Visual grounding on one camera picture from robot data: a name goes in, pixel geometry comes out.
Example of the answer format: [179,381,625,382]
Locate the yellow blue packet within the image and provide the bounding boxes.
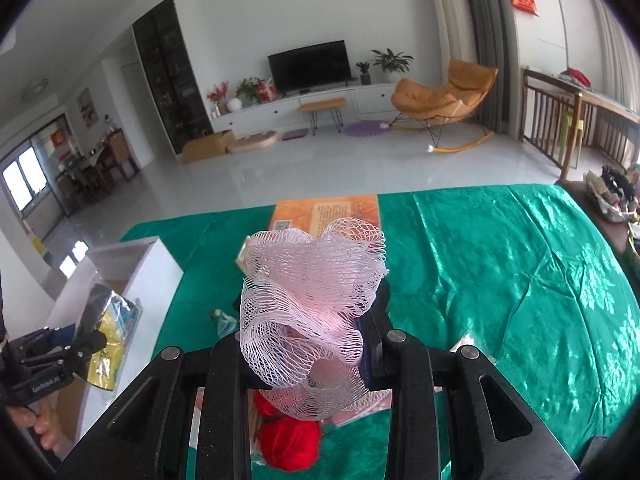
[76,282,141,391]

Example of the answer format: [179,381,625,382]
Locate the red yarn ball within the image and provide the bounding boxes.
[253,390,322,472]

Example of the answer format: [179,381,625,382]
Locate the pink mesh bath loofah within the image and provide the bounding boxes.
[240,217,388,420]

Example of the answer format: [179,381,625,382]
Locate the person left hand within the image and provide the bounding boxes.
[6,398,61,454]

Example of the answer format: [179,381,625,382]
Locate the teal wrapped small object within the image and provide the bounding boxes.
[209,309,239,340]

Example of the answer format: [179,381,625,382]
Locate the white cardboard box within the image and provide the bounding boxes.
[48,236,183,443]

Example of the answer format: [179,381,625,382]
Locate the green satin tablecloth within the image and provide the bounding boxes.
[119,183,640,480]

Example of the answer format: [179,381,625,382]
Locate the dining table with chairs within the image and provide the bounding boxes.
[56,127,140,207]

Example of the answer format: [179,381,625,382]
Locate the orange book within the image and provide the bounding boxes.
[269,194,381,237]

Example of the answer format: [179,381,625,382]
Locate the brown cardboard box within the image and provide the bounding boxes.
[182,129,235,164]

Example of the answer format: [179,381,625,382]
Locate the round pet bed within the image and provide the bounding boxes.
[227,130,279,154]

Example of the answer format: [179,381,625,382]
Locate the red flower vase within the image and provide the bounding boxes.
[206,81,229,118]

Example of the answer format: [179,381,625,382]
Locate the flowering green plant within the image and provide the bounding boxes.
[235,77,278,105]

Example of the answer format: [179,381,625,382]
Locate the black display cabinet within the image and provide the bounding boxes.
[132,0,210,156]

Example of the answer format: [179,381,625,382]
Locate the orange rocking lounge chair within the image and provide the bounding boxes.
[388,58,499,154]

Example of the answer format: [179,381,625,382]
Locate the purple round rug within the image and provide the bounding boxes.
[342,120,390,139]

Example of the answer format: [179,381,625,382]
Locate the wooden stool bench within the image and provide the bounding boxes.
[298,98,347,136]

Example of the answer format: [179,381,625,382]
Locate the black television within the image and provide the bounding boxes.
[268,40,352,94]

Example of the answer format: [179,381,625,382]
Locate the small dark potted plant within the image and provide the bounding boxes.
[356,62,372,86]

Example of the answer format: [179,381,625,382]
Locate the green potted plant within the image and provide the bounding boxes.
[372,49,414,84]

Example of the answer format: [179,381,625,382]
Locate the grey curtain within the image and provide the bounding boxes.
[469,0,520,136]

